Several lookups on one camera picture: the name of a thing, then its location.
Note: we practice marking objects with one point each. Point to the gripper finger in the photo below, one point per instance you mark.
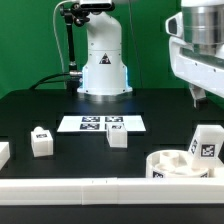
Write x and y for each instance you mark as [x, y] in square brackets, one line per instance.
[198, 94]

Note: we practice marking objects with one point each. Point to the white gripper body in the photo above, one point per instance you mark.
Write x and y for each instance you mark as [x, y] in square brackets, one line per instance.
[208, 74]

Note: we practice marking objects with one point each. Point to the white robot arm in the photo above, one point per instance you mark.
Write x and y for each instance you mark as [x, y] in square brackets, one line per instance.
[196, 48]

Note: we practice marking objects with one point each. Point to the white marker sheet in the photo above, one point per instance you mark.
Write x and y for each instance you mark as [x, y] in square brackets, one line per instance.
[95, 123]

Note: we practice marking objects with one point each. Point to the white left barrier block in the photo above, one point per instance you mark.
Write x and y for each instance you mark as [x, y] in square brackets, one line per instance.
[4, 153]

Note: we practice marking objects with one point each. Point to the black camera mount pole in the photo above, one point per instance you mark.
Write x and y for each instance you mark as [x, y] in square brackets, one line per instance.
[74, 15]

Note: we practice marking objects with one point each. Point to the black camera on mount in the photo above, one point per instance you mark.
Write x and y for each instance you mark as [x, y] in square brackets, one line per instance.
[96, 4]

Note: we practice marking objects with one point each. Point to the white front barrier wall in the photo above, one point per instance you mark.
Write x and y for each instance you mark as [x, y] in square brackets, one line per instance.
[99, 191]

